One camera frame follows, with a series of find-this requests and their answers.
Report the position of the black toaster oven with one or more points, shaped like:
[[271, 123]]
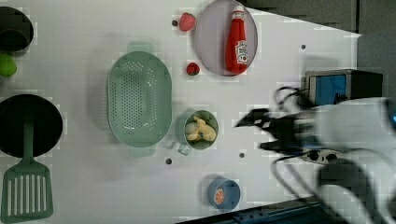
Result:
[[342, 84]]

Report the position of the black frying pan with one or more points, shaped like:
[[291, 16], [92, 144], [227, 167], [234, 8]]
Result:
[[48, 124]]

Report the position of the peeled yellow banana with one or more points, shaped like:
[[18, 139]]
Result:
[[199, 130]]

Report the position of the green mug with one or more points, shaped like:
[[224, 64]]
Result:
[[187, 146]]

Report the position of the black pot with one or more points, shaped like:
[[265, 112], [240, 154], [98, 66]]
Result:
[[16, 30]]

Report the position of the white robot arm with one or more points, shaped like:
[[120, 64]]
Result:
[[358, 186]]

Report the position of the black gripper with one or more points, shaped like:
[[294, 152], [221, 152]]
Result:
[[283, 130]]

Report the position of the orange slice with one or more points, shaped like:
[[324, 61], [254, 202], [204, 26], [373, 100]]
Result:
[[219, 196]]

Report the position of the small red strawberry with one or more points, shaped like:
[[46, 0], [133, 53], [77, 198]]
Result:
[[193, 69]]

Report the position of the green perforated colander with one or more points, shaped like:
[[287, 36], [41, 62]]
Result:
[[139, 99]]

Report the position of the large red strawberry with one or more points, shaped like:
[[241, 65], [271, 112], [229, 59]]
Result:
[[186, 22]]

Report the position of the blue bowl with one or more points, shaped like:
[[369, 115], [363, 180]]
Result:
[[231, 190]]

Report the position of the green slotted spatula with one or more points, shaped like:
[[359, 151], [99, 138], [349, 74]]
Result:
[[27, 193]]

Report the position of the green apple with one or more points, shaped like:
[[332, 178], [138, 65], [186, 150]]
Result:
[[8, 66]]

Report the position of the red ketchup bottle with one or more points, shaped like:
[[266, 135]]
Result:
[[236, 53]]

